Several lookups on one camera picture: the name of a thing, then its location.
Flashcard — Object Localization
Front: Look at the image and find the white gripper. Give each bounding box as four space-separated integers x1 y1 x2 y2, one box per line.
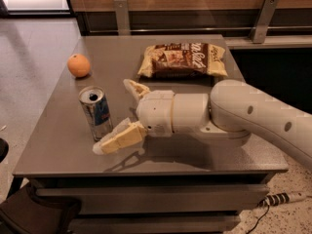
93 79 175 155

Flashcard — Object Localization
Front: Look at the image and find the silver blue redbull can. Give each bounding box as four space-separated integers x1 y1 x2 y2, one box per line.
79 86 113 141

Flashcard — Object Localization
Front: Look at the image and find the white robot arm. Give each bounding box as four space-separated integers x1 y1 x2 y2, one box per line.
93 79 312 169

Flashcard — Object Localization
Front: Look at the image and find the yellow brown snack bag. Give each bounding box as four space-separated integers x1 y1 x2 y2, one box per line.
137 43 227 78

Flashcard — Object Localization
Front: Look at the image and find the orange fruit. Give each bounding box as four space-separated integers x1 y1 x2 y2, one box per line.
67 54 91 78

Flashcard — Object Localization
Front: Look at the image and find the grey table with drawers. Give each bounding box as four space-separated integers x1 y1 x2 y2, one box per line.
13 36 288 234

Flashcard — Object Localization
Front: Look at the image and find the grey side ledge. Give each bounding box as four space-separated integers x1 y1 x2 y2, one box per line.
225 35 312 50

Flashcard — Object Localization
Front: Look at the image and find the dark brown chair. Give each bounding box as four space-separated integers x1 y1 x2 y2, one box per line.
0 182 81 234

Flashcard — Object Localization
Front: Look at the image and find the white power strip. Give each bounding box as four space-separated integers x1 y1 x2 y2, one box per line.
257 192 307 208

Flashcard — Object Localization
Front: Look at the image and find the left metal bracket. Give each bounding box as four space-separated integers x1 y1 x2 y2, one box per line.
114 0 131 36

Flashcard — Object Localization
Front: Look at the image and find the metal bracket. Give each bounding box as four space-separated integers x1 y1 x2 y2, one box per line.
250 0 280 44
114 0 131 36

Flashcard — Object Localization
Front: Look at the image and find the right metal bracket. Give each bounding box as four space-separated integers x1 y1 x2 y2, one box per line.
250 0 280 44

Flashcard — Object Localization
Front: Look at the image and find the black cable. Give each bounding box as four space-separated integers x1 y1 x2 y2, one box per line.
245 204 271 234

